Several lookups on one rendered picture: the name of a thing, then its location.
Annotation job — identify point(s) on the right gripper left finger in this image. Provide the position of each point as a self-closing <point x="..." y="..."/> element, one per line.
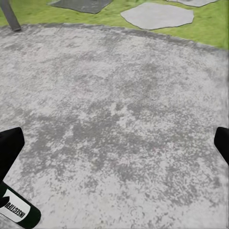
<point x="11" y="143"/>

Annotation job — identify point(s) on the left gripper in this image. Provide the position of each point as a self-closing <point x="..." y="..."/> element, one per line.
<point x="4" y="201"/>

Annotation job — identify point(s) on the insectifuge atomizer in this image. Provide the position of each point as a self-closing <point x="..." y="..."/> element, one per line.
<point x="19" y="209"/>

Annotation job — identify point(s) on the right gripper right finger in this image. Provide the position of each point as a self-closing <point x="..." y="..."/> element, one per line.
<point x="221" y="141"/>

